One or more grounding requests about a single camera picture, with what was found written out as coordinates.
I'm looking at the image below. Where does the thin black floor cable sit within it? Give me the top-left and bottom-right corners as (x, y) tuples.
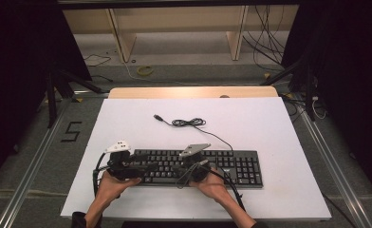
(82, 53), (113, 68)

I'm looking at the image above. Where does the person's dark sleeve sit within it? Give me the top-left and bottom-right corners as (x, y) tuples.
(71, 211), (87, 228)

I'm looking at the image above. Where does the black curtain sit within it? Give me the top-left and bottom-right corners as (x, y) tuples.
(0, 0), (93, 191)
(281, 0), (372, 203)

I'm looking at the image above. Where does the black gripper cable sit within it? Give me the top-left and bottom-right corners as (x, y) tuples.
(92, 151), (108, 198)
(208, 168), (248, 213)

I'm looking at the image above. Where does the aluminium floor rail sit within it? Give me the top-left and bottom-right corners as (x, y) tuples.
(294, 94), (372, 228)
(0, 97), (73, 228)

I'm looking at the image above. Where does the person's right hand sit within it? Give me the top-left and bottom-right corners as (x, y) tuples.
(188, 175), (230, 207)

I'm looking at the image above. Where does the bundle of hanging black cables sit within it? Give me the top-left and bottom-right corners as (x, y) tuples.
(241, 4), (287, 71)

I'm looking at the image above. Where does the light wooden shelf unit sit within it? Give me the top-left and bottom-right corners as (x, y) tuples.
(62, 4), (300, 64)

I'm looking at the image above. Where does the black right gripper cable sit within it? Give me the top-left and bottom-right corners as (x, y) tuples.
(208, 168), (248, 213)

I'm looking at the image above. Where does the wooden table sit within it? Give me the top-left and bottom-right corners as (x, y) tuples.
(107, 85), (279, 100)

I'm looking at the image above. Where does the black metal stand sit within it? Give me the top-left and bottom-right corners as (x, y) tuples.
(45, 66), (105, 128)
(259, 56), (317, 122)

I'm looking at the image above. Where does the grey looped cable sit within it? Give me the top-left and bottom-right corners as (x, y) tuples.
(175, 160), (209, 190)

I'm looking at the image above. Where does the yellow tape roll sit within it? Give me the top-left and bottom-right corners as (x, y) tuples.
(136, 65), (155, 77)

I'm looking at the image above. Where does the person's left hand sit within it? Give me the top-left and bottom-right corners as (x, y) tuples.
(95, 172), (143, 207)

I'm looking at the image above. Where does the black keyboard cable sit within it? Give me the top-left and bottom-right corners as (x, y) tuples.
(153, 114), (234, 152)

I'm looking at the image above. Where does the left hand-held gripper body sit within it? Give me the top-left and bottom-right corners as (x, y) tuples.
(104, 140), (146, 182)

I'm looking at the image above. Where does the black computer keyboard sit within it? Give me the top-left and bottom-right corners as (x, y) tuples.
(130, 149), (264, 189)

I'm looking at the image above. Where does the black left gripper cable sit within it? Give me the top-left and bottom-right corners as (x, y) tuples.
(92, 151), (108, 198)

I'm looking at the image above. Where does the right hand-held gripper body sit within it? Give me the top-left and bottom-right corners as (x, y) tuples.
(177, 142), (213, 183)

